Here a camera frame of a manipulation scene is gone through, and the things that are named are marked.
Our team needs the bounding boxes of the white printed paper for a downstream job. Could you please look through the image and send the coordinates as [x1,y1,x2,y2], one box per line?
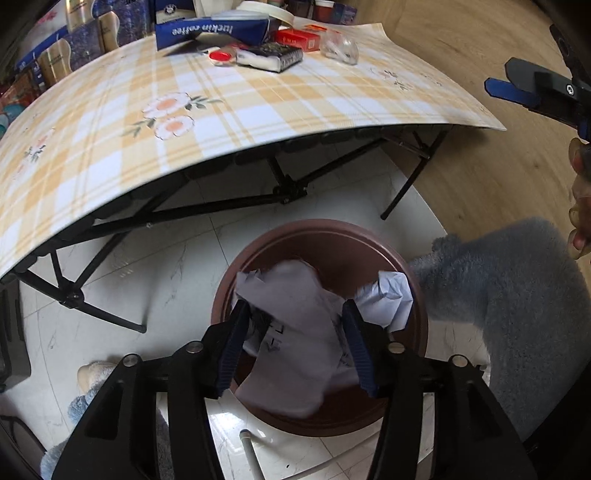
[235,259,365,418]

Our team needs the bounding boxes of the black folding table frame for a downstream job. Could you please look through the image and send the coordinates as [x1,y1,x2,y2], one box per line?
[2,129,451,334]

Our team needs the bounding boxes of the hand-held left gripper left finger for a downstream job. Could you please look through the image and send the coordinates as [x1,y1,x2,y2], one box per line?
[51,300,252,480]

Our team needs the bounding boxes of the yellow plaid flowered tablecloth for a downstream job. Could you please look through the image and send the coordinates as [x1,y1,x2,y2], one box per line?
[0,21,506,278]

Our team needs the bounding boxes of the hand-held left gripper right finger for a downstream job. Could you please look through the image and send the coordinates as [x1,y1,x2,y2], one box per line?
[342,299,536,480]

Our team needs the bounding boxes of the blue box with white swoosh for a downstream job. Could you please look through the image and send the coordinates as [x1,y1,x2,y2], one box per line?
[14,23,70,70]

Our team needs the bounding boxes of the black cigarette pack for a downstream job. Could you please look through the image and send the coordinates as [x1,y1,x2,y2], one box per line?
[235,41,304,73]

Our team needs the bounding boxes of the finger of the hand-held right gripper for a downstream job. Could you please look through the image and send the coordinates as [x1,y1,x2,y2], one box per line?
[505,58,575,95]
[484,78,578,126]

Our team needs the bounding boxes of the blue box with round logo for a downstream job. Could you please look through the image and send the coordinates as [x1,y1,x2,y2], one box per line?
[154,0,195,24]

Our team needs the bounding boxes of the person's right hand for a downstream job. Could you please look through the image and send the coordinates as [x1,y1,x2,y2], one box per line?
[567,137,591,259]

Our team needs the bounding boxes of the wavy decorated planter box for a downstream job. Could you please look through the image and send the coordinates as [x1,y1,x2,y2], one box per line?
[0,69,44,134]

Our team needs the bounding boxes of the white plastic pipe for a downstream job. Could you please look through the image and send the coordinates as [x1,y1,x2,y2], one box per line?
[240,428,262,480]

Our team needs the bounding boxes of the cream round lid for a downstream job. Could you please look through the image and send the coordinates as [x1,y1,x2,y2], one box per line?
[238,0,296,26]

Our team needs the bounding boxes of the blue paper coffee bag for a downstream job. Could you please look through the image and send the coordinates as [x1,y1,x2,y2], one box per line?
[154,11,271,51]

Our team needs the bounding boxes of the red cigarette box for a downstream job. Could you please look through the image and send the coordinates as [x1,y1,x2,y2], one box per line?
[276,28,321,52]

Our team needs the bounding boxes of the brown plastic bin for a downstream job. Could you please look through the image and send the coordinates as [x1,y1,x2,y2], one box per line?
[211,219,429,438]

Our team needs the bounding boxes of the grey fluffy slipper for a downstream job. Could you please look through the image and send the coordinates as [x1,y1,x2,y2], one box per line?
[409,217,591,444]

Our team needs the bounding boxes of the clear plastic wrapper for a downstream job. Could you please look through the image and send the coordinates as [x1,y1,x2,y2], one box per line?
[320,32,360,64]

